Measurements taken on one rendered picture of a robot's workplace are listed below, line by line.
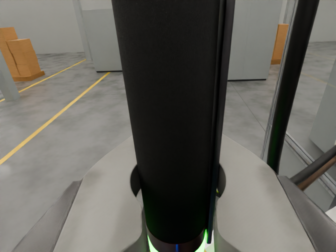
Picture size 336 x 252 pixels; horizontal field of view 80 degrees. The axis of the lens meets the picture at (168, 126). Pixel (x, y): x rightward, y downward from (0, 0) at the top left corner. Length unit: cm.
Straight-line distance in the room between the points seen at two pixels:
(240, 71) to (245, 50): 54
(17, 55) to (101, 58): 256
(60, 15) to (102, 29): 650
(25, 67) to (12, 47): 64
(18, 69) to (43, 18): 635
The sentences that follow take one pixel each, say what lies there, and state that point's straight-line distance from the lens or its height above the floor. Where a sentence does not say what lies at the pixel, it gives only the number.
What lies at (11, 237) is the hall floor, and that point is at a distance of 256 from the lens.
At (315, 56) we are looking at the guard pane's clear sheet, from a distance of 131.
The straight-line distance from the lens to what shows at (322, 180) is 127.
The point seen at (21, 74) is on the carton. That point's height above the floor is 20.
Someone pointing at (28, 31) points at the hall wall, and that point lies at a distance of 1497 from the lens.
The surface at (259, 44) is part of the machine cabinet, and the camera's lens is 592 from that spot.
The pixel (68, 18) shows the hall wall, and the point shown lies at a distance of 1366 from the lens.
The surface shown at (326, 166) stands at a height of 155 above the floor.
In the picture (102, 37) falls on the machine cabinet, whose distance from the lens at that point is 756.
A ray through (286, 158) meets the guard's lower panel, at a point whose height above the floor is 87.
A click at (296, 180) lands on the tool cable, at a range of 26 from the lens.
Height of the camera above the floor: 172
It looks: 29 degrees down
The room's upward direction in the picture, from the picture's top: 3 degrees counter-clockwise
